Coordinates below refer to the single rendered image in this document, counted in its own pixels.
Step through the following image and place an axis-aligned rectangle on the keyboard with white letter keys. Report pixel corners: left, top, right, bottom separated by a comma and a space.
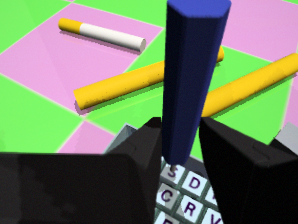
101, 122, 223, 224

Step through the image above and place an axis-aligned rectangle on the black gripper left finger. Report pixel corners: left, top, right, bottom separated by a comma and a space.
0, 117, 162, 224

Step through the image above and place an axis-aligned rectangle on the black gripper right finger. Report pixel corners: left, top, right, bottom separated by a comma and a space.
199, 117, 298, 224

